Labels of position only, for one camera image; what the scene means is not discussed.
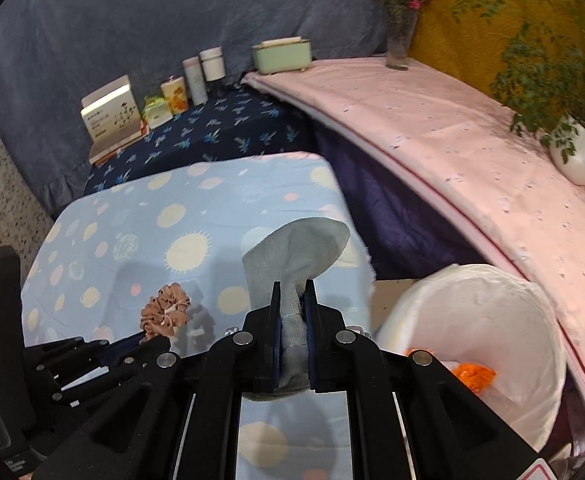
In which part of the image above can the pink dotted scrunchie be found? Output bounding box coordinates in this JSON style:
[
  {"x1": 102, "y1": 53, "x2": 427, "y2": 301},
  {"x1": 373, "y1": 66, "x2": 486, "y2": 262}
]
[{"x1": 140, "y1": 282, "x2": 190, "y2": 338}]

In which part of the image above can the white lined trash bin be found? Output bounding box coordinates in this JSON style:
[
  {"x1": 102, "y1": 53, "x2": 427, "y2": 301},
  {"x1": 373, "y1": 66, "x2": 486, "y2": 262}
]
[{"x1": 373, "y1": 262, "x2": 571, "y2": 453}]

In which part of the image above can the light blue dotted tablecloth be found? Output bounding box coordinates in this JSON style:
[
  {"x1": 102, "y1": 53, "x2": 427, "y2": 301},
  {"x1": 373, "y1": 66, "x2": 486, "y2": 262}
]
[{"x1": 20, "y1": 152, "x2": 376, "y2": 480}]

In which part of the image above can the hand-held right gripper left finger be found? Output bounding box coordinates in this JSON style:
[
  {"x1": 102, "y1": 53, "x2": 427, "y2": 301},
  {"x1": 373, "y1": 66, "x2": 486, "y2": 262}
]
[{"x1": 32, "y1": 280, "x2": 283, "y2": 480}]

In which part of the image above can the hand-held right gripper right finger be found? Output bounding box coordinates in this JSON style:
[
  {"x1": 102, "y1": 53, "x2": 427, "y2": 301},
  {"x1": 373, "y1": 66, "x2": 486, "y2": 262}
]
[{"x1": 305, "y1": 279, "x2": 543, "y2": 480}]

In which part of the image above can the navy leaf-print cloth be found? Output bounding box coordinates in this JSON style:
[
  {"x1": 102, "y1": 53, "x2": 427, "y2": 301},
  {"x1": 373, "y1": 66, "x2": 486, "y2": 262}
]
[{"x1": 83, "y1": 82, "x2": 318, "y2": 198}]

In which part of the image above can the green tissue box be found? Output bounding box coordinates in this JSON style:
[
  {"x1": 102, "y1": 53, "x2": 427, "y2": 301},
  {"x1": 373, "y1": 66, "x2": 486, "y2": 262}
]
[{"x1": 251, "y1": 36, "x2": 314, "y2": 75}]

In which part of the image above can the glass vase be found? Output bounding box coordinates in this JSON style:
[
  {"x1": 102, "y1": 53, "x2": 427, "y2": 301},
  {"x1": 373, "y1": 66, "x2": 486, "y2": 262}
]
[{"x1": 386, "y1": 10, "x2": 418, "y2": 71}]

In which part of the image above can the yellow printed cup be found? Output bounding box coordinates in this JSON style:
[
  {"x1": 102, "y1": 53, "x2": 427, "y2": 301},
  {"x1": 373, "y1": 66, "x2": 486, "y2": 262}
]
[{"x1": 161, "y1": 76, "x2": 189, "y2": 112}]

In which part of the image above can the green leafy plant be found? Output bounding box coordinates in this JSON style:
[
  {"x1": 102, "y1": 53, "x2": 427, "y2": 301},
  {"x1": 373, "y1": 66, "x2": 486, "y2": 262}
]
[{"x1": 451, "y1": 0, "x2": 585, "y2": 161}]

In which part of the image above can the white jar with dark base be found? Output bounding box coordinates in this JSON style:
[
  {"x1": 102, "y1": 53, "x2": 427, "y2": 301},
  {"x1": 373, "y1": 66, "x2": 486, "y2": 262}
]
[{"x1": 199, "y1": 46, "x2": 226, "y2": 98}]

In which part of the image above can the green snack packet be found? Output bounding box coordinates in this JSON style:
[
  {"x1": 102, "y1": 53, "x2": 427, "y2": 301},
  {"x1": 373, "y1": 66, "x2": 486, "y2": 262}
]
[{"x1": 141, "y1": 92, "x2": 173, "y2": 128}]

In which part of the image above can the blue-grey backdrop cloth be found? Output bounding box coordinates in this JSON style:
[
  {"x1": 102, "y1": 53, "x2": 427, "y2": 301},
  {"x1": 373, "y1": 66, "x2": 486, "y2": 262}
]
[{"x1": 0, "y1": 0, "x2": 421, "y2": 216}]

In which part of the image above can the dark purple cloth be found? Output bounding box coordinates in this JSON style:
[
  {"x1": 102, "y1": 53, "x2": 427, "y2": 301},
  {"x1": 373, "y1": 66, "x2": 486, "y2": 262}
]
[{"x1": 313, "y1": 120, "x2": 491, "y2": 281}]

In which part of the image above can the pink cloth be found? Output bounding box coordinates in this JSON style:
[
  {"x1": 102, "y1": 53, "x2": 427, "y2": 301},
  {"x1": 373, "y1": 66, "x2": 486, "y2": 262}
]
[{"x1": 242, "y1": 57, "x2": 585, "y2": 436}]

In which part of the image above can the white plant pot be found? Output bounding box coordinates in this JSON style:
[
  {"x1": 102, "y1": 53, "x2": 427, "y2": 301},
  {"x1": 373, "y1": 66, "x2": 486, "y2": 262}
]
[{"x1": 549, "y1": 114, "x2": 585, "y2": 187}]

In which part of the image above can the grey sock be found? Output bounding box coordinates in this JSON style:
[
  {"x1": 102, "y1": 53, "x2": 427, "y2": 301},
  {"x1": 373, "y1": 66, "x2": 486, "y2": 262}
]
[{"x1": 242, "y1": 217, "x2": 351, "y2": 401}]

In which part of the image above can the white plant-print card box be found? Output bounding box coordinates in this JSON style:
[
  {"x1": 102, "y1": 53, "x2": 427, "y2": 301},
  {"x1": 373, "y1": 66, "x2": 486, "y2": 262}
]
[{"x1": 81, "y1": 75, "x2": 149, "y2": 165}]

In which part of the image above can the orange plastic bag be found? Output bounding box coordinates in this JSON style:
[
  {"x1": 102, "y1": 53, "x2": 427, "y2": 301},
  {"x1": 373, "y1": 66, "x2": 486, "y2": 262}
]
[{"x1": 405, "y1": 347, "x2": 497, "y2": 393}]

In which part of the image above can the yellow cloth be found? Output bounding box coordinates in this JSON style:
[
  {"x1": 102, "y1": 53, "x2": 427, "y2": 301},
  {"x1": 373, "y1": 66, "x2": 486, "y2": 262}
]
[{"x1": 410, "y1": 0, "x2": 585, "y2": 181}]

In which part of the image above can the slim white bottle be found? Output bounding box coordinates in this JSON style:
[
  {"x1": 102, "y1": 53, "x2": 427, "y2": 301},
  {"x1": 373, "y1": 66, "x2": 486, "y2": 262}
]
[{"x1": 182, "y1": 56, "x2": 208, "y2": 106}]

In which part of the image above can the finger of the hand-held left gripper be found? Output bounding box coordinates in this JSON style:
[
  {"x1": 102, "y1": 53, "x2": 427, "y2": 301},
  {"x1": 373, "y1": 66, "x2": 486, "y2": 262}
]
[
  {"x1": 25, "y1": 332, "x2": 146, "y2": 376},
  {"x1": 52, "y1": 335, "x2": 173, "y2": 411}
]

